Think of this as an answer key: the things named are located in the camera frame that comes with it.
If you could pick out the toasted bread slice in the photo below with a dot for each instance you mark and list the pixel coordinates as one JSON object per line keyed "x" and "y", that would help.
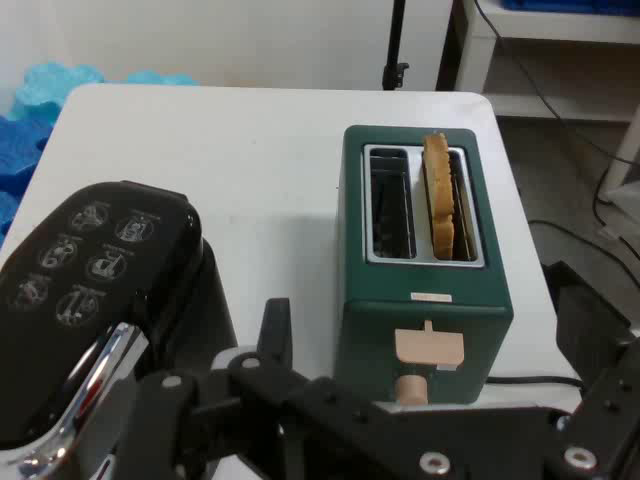
{"x": 440, "y": 200}

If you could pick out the black tripod stand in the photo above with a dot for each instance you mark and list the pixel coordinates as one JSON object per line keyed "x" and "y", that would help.
{"x": 395, "y": 40}

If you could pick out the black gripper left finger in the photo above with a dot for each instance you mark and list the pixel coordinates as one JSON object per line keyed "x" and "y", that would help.
{"x": 275, "y": 340}

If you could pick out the black capsule coffee machine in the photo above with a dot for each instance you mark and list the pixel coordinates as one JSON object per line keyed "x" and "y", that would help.
{"x": 100, "y": 280}

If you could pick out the light blue foam mat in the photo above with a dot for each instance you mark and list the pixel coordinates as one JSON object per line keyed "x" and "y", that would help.
{"x": 55, "y": 85}

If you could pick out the dark green two-slot toaster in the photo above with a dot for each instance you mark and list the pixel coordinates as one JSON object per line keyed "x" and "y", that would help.
{"x": 425, "y": 285}

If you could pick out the white shelf unit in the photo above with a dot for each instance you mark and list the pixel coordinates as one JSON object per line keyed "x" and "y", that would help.
{"x": 550, "y": 30}

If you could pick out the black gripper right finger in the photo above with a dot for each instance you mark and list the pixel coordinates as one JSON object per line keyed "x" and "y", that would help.
{"x": 605, "y": 380}

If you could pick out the pink toaster lever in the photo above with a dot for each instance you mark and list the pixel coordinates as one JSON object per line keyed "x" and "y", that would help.
{"x": 430, "y": 347}

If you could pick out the pink round toaster knob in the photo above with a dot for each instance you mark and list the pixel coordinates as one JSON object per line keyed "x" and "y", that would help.
{"x": 411, "y": 390}

